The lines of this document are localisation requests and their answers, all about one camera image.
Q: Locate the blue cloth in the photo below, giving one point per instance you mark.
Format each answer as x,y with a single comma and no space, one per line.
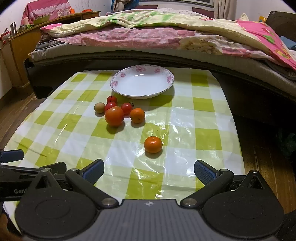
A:
286,42

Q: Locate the green white checkered tablecloth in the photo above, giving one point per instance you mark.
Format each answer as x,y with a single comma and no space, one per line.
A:
189,139

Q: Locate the small red white container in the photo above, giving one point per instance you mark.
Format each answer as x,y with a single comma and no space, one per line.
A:
4,36

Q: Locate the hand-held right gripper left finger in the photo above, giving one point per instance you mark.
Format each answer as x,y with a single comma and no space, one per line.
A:
93,172

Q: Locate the dusky pink floral blanket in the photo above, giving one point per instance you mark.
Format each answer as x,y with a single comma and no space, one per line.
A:
138,38

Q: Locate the metal thermos cup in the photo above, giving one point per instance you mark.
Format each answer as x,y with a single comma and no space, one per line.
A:
13,29

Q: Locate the beige curtain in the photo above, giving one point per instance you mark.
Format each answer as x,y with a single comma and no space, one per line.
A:
224,8

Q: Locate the bright pink floral cloth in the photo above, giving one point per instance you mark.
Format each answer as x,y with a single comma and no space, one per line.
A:
261,32

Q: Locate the pink cup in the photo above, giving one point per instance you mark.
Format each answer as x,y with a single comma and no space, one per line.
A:
25,20

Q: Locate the brown longan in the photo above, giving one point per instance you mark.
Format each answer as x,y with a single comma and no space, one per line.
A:
99,107

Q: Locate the white pink-flowered plate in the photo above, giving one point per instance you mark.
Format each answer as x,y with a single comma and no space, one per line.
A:
141,81

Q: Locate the large red tomato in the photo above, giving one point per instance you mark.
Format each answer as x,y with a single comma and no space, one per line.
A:
114,116

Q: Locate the red cherry tomato with stem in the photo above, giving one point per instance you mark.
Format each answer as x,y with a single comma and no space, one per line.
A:
126,108

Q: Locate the green bowl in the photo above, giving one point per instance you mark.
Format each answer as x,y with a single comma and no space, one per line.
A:
42,19

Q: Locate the pink lace-trimmed cover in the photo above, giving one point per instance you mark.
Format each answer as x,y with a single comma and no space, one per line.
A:
44,8

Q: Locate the small orange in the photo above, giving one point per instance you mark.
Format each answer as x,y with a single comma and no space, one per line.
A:
153,145
137,115

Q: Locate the bed with floral quilts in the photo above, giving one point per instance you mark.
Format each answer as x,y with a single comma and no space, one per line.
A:
150,19

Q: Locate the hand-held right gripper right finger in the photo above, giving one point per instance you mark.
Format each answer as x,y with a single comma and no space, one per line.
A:
204,172

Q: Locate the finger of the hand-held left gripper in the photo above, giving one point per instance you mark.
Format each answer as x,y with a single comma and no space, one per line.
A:
13,155
23,171

